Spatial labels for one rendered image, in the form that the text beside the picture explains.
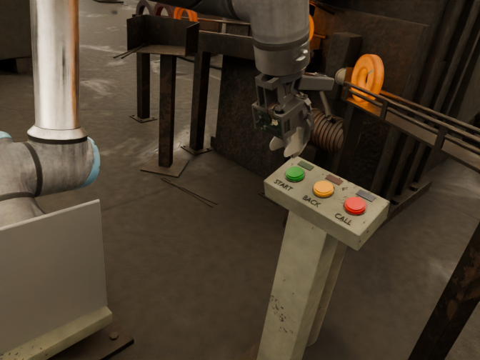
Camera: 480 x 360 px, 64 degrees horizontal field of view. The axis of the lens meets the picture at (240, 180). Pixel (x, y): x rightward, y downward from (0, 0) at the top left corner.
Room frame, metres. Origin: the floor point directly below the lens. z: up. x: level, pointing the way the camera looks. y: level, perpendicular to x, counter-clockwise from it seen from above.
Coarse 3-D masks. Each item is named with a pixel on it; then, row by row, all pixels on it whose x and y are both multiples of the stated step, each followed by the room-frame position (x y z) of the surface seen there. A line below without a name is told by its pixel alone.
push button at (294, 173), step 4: (292, 168) 0.76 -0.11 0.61; (296, 168) 0.75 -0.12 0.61; (300, 168) 0.75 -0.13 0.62; (288, 172) 0.74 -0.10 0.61; (292, 172) 0.74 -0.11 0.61; (296, 172) 0.74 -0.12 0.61; (300, 172) 0.74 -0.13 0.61; (288, 176) 0.73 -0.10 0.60; (292, 176) 0.73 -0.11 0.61; (296, 176) 0.73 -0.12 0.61; (300, 176) 0.73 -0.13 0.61; (292, 180) 0.73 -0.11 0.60; (296, 180) 0.73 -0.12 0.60
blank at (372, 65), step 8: (368, 56) 1.28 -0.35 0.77; (376, 56) 1.27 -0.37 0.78; (360, 64) 1.31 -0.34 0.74; (368, 64) 1.27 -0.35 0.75; (376, 64) 1.23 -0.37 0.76; (360, 72) 1.31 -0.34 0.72; (368, 72) 1.25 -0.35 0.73; (376, 72) 1.22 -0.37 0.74; (352, 80) 1.34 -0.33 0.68; (360, 80) 1.31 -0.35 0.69; (368, 80) 1.24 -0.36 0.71; (376, 80) 1.21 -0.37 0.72; (352, 88) 1.32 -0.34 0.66; (368, 88) 1.23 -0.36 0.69; (376, 88) 1.21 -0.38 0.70; (368, 96) 1.22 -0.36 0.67
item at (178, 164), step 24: (144, 24) 1.90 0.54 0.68; (168, 24) 1.90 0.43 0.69; (192, 24) 1.89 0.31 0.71; (144, 48) 1.81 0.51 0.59; (168, 48) 1.83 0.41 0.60; (192, 48) 1.79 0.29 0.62; (168, 72) 1.77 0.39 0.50; (168, 96) 1.77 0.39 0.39; (168, 120) 1.77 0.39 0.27; (168, 144) 1.77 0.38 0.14; (144, 168) 1.73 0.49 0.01; (168, 168) 1.76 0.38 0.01
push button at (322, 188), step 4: (316, 184) 0.70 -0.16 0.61; (320, 184) 0.70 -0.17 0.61; (324, 184) 0.70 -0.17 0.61; (328, 184) 0.70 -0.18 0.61; (316, 188) 0.69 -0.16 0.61; (320, 188) 0.69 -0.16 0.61; (324, 188) 0.69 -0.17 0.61; (328, 188) 0.69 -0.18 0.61; (332, 188) 0.69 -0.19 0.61; (316, 192) 0.68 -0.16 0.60; (320, 192) 0.68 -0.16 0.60; (324, 192) 0.68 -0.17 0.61; (328, 192) 0.68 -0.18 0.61; (332, 192) 0.69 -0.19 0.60
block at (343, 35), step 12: (336, 36) 1.52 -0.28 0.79; (348, 36) 1.50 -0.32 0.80; (360, 36) 1.55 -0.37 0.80; (336, 48) 1.52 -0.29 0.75; (348, 48) 1.50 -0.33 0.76; (336, 60) 1.51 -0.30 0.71; (348, 60) 1.51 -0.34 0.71; (324, 72) 1.54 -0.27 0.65; (336, 84) 1.50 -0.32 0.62; (336, 96) 1.50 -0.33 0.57
